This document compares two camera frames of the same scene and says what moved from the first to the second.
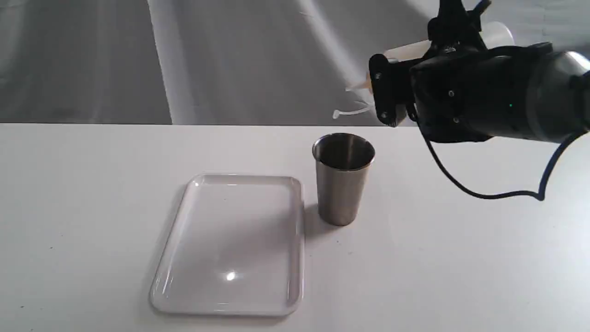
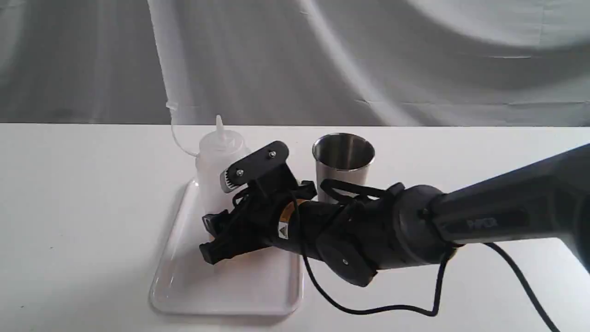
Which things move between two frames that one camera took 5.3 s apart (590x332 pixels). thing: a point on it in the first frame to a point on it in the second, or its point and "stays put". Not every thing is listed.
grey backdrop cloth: x=224 y=62 stays put
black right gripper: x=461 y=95 to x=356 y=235
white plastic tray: x=238 y=248 stays put
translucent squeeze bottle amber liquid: x=496 y=34 to x=217 y=149
